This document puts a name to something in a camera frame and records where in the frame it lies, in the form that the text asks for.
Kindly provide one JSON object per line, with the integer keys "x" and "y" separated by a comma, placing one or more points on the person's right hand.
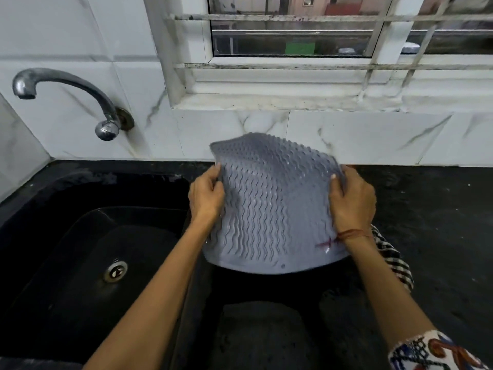
{"x": 352, "y": 204}

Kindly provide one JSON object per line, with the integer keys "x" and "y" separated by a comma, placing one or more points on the person's left hand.
{"x": 204, "y": 200}

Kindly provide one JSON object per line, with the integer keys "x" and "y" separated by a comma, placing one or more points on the person's left thumb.
{"x": 214, "y": 174}

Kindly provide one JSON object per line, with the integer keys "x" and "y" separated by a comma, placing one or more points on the person's right thumb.
{"x": 334, "y": 184}

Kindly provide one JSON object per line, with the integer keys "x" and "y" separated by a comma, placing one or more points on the grey ribbed silicone mat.
{"x": 269, "y": 204}

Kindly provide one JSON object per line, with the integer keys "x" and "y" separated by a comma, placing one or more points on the person's left forearm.
{"x": 150, "y": 300}

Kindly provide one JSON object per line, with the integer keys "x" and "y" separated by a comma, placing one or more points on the person's right forearm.
{"x": 389, "y": 292}

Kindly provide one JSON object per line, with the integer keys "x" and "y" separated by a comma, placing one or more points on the red thread wristband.
{"x": 352, "y": 235}

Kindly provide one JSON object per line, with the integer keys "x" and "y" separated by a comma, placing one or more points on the checkered cloth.
{"x": 393, "y": 258}

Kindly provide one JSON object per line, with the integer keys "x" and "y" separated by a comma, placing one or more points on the steel sink drain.
{"x": 115, "y": 271}

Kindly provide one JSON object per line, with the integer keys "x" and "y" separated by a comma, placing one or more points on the white metal window grille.
{"x": 327, "y": 42}

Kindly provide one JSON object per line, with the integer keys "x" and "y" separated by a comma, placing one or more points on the black kitchen sink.
{"x": 84, "y": 265}

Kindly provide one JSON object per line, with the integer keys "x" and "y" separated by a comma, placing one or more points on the patterned sleeve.
{"x": 435, "y": 352}

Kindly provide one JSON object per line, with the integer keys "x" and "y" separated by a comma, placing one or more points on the white window frame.
{"x": 308, "y": 50}

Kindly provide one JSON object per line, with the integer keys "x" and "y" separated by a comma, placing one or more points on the chrome wall tap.
{"x": 73, "y": 100}

